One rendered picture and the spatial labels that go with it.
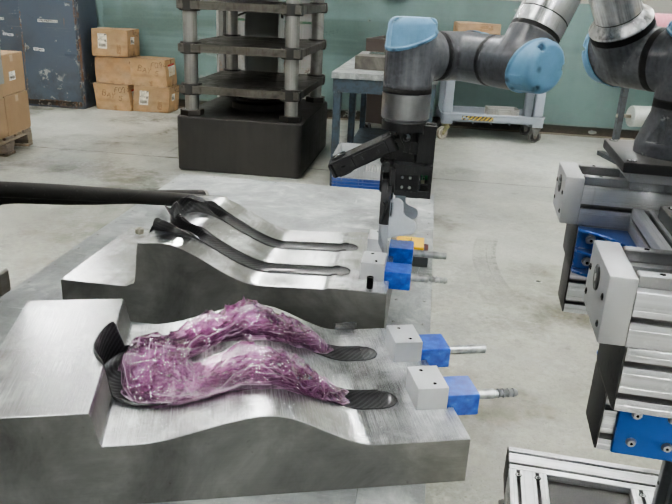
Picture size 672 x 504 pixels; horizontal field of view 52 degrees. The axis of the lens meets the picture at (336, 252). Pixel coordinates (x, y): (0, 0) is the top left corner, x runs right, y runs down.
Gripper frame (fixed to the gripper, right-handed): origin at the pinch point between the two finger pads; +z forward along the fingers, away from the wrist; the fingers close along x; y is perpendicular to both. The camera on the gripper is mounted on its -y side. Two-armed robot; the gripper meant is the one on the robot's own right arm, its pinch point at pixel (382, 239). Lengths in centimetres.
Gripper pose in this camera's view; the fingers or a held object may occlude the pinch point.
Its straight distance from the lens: 115.3
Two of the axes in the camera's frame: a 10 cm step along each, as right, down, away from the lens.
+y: 9.9, 0.9, -1.2
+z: -0.5, 9.4, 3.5
